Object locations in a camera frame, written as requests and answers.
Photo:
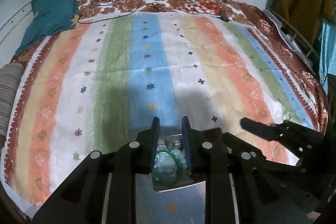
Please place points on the wire rack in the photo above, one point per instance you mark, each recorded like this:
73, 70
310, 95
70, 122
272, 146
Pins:
295, 41

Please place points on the brown floral blanket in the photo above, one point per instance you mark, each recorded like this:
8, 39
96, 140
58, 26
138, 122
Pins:
113, 9

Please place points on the striped colourful bedspread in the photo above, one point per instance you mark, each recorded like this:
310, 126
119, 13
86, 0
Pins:
98, 85

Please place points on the clear jewelry box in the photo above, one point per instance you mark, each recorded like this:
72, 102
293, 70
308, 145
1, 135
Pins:
175, 142

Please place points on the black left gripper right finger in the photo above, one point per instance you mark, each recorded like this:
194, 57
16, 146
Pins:
242, 186

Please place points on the green jade bangle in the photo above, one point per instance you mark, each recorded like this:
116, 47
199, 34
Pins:
168, 167

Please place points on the teal cloth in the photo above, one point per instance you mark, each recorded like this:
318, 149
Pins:
50, 18

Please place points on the black charger plug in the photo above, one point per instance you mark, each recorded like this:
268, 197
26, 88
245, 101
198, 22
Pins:
224, 18

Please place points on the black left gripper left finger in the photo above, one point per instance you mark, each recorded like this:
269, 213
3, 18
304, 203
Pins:
101, 189

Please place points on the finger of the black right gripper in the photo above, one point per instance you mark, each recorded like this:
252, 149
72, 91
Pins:
267, 132

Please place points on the striped grey pillow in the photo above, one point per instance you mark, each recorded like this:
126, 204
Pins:
11, 75

